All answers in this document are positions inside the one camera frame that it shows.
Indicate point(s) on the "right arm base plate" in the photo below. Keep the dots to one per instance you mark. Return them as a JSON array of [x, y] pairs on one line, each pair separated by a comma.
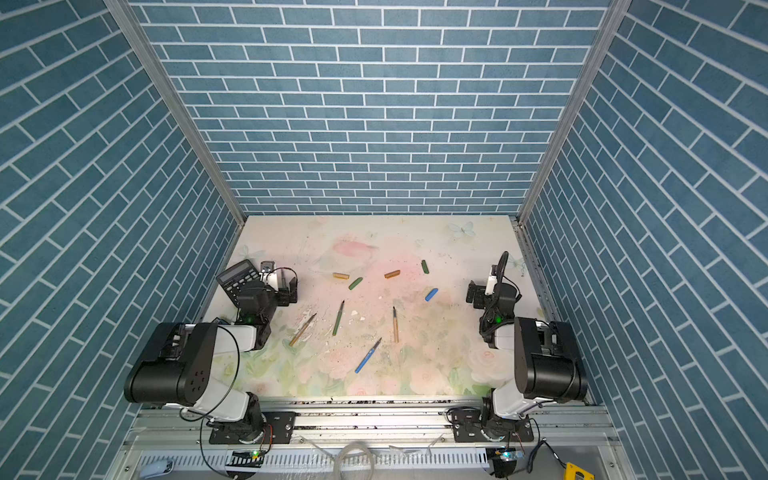
[[473, 425]]

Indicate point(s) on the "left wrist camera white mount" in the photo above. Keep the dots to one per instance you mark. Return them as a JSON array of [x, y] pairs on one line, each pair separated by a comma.
[[272, 276]]

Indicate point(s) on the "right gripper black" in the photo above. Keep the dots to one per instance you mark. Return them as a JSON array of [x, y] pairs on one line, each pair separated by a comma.
[[497, 294]]

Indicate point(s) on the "black desk calculator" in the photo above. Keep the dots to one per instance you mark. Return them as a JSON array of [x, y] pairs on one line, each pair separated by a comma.
[[234, 278]]

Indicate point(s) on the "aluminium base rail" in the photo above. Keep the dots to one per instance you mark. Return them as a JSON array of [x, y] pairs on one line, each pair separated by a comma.
[[373, 436]]

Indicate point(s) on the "tan pen left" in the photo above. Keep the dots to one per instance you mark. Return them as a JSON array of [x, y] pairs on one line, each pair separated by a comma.
[[302, 330]]

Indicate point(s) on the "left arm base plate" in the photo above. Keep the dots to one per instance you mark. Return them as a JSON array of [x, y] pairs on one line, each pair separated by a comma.
[[270, 428]]

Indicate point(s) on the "green pen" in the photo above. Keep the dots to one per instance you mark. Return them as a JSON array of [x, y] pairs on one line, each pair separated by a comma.
[[338, 318]]

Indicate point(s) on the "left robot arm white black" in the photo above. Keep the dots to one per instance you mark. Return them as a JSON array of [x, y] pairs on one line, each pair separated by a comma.
[[175, 365]]

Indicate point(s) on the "blue pen cap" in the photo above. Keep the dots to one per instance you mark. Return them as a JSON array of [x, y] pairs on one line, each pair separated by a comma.
[[431, 294]]

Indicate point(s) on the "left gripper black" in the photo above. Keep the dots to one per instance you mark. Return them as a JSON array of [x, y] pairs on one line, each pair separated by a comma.
[[258, 285]]

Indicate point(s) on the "blue pen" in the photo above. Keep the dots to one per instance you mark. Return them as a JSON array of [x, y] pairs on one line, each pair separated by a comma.
[[368, 356]]

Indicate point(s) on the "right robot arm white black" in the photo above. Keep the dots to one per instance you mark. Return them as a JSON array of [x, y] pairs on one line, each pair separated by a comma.
[[546, 363]]

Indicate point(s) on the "tan pen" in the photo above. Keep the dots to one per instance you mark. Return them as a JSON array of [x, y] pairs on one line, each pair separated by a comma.
[[396, 337], [302, 330]]

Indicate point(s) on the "tan pen middle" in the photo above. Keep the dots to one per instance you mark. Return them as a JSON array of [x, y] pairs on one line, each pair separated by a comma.
[[396, 337]]

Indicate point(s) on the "light blue computer mouse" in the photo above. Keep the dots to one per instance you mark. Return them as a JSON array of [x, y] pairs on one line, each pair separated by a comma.
[[156, 469]]

